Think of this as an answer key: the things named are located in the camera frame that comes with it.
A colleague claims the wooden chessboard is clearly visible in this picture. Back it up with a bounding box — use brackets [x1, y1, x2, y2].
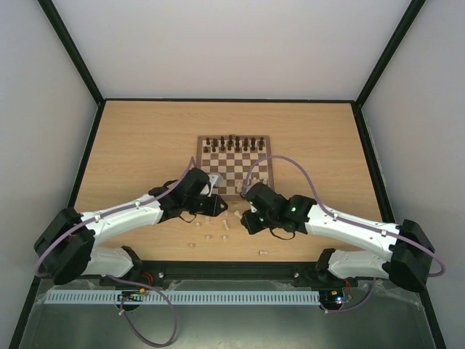
[196, 149, 274, 201]

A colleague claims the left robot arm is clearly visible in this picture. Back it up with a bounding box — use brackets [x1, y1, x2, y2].
[33, 167, 228, 285]

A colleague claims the black aluminium rail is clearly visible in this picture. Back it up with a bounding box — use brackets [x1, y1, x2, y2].
[36, 260, 422, 288]

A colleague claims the black frame post left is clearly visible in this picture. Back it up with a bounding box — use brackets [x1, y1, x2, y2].
[37, 0, 105, 105]

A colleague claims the black frame post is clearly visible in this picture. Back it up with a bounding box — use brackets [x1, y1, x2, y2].
[37, 0, 105, 105]
[355, 0, 426, 108]

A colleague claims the black frame post right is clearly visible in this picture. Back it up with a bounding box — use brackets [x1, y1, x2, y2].
[355, 0, 426, 108]

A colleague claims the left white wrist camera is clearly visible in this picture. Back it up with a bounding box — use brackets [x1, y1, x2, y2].
[201, 173, 223, 196]

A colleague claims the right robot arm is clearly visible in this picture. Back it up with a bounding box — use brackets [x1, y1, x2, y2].
[240, 182, 434, 292]

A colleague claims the light blue cable duct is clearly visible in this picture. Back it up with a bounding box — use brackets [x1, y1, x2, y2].
[44, 289, 320, 305]

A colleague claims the dark chess pieces row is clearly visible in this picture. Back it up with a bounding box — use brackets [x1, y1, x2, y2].
[197, 134, 271, 154]

